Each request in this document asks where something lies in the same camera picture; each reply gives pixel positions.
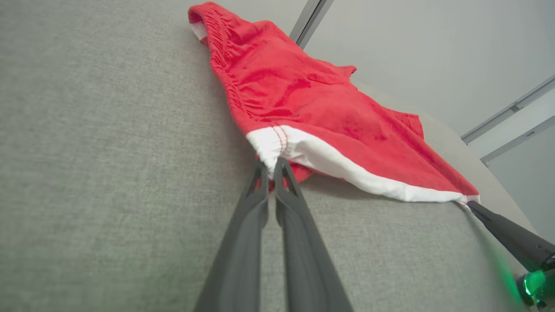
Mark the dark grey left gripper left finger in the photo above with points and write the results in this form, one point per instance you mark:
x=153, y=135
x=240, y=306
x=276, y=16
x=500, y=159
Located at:
x=243, y=251

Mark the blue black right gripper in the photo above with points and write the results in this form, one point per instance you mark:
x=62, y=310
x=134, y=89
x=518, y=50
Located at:
x=540, y=286

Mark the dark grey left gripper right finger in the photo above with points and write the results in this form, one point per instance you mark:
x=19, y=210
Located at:
x=303, y=251

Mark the red jersey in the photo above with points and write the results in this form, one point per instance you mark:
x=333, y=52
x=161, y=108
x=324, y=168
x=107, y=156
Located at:
x=312, y=108

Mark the grey fabric sofa cushion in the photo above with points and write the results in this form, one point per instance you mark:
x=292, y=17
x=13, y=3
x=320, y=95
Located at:
x=108, y=173

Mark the grey metal wall rail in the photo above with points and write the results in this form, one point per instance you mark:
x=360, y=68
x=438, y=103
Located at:
x=516, y=141
x=507, y=113

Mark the grey partition post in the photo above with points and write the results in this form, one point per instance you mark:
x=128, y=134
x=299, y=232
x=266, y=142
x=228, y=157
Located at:
x=308, y=21

